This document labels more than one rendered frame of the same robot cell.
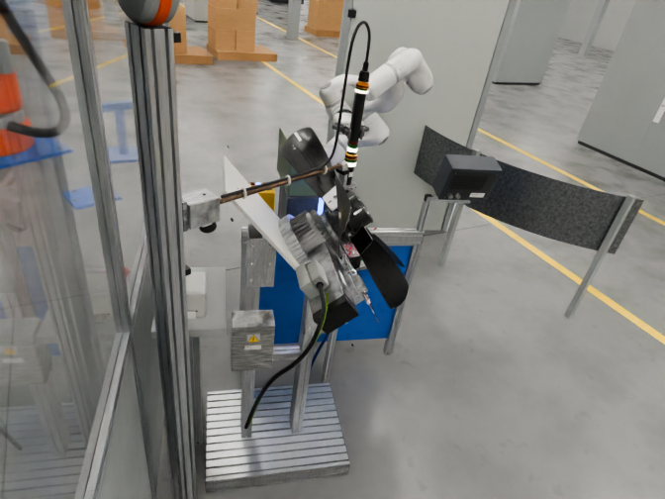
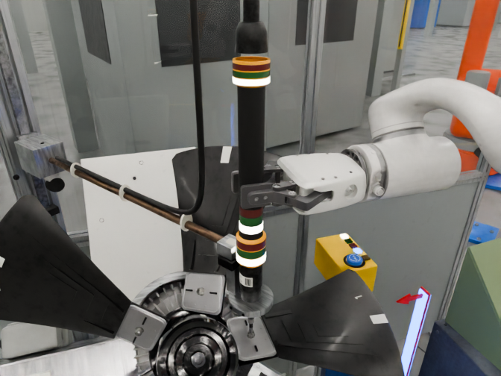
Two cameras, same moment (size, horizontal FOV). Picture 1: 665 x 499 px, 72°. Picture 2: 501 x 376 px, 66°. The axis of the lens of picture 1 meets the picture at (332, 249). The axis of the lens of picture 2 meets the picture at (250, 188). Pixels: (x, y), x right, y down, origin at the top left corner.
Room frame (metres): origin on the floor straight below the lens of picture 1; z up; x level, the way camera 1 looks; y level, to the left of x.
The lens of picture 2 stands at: (1.54, -0.47, 1.70)
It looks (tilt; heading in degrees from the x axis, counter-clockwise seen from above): 27 degrees down; 89
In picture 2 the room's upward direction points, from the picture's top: straight up
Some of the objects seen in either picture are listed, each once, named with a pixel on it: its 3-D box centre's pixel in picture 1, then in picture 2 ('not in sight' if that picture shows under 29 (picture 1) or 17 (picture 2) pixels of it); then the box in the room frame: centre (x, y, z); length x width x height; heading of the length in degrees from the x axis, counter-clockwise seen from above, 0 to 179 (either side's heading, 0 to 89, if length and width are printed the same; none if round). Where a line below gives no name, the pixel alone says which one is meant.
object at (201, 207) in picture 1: (196, 209); (40, 154); (1.06, 0.37, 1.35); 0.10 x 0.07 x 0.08; 142
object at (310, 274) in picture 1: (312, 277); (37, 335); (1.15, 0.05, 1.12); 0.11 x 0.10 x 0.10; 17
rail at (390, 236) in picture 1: (335, 237); not in sight; (1.92, -0.01, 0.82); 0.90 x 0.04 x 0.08; 107
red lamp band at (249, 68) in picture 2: not in sight; (251, 65); (1.55, -0.01, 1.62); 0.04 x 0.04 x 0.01
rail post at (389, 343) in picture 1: (400, 302); not in sight; (2.05, -0.42, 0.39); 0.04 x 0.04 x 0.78; 17
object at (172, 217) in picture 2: (285, 181); (124, 194); (1.31, 0.18, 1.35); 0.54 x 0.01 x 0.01; 142
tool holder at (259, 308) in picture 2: (346, 174); (245, 274); (1.54, -0.01, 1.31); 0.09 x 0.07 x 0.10; 142
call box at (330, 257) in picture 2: (255, 197); (343, 265); (1.81, 0.37, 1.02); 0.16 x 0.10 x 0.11; 107
